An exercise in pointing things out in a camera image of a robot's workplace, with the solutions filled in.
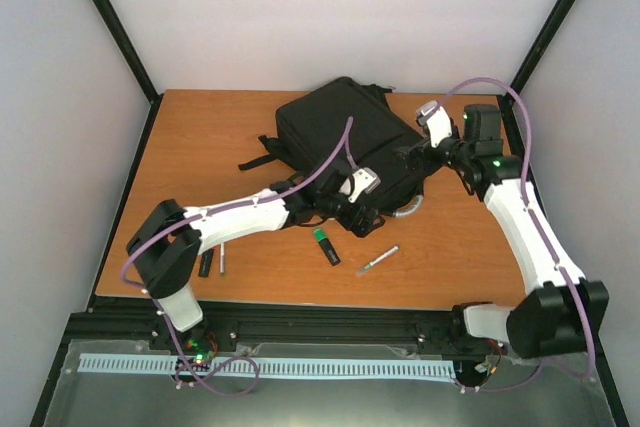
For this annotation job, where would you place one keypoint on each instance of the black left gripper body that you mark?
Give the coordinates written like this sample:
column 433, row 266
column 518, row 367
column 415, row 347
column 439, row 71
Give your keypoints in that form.
column 350, row 222

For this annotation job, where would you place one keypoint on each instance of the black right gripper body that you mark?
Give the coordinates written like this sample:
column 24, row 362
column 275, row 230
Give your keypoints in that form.
column 422, row 148

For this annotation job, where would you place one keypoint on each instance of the black student backpack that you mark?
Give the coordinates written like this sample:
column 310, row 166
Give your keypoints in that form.
column 341, row 127

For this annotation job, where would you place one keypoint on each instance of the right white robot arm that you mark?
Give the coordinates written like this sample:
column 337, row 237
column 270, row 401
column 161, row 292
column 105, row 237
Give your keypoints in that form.
column 562, row 310

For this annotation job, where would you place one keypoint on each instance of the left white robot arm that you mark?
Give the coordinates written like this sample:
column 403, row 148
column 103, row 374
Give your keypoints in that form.
column 164, row 249

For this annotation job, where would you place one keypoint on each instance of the silver craft knife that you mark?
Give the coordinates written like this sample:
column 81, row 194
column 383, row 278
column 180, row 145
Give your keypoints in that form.
column 367, row 267

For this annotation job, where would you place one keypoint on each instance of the green highlighter marker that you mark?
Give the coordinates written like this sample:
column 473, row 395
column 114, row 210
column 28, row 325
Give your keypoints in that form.
column 326, row 246

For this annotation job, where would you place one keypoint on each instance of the blue capped white pen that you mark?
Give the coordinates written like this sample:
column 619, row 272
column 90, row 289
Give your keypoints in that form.
column 221, row 259

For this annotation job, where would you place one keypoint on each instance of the pink highlighter marker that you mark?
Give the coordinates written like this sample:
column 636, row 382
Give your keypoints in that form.
column 206, row 261

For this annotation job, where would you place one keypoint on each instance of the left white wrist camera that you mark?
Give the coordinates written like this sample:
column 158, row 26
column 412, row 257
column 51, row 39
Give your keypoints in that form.
column 361, row 181

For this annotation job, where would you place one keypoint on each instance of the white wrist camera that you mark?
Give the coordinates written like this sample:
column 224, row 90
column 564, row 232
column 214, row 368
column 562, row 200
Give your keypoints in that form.
column 361, row 181
column 435, row 122

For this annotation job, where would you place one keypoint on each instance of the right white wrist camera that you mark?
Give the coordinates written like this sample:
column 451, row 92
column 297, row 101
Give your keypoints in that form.
column 435, row 122

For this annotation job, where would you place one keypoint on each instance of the right black frame post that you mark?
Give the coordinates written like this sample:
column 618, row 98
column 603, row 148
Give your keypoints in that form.
column 543, row 40

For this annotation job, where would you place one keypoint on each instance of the black frame post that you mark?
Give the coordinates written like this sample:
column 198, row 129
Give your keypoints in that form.
column 126, row 47
column 543, row 40

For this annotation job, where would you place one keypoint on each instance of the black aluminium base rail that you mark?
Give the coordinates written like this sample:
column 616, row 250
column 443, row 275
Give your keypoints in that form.
column 227, row 327

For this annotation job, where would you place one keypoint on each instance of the left black frame post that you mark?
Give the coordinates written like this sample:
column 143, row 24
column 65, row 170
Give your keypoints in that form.
column 126, row 47

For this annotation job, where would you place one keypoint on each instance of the light blue cable duct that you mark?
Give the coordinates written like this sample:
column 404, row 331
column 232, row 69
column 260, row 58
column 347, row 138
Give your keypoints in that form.
column 273, row 368

